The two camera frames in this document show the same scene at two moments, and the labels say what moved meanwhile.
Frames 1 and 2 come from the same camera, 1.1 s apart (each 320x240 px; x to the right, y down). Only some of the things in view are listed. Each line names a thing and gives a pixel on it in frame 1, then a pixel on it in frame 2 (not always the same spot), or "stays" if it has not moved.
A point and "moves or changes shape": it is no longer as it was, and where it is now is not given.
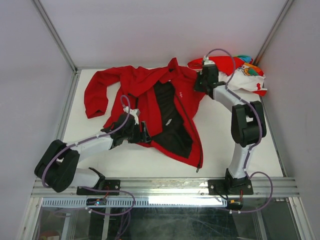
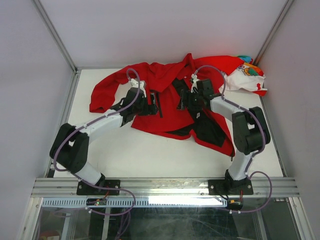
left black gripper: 143,136 → 150,109
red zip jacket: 161,104 moves or changes shape
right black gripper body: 199,82 → 193,100
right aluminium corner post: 273,32 stays
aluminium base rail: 229,187 stays
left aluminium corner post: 55,34 stays
